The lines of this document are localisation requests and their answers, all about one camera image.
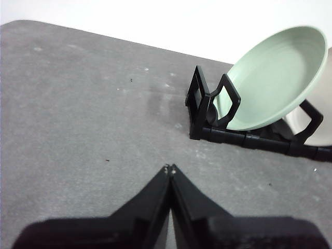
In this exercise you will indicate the green round plate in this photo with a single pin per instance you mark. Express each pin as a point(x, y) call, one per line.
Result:
point(272, 77)

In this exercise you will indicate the black plate rack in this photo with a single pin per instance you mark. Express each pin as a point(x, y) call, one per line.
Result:
point(223, 135)

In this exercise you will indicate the white round plate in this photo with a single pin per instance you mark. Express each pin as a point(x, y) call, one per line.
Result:
point(327, 85)

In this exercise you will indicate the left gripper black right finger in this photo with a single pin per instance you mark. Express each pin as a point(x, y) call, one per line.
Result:
point(220, 230)

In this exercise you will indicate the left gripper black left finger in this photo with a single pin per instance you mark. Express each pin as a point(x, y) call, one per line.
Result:
point(124, 228)

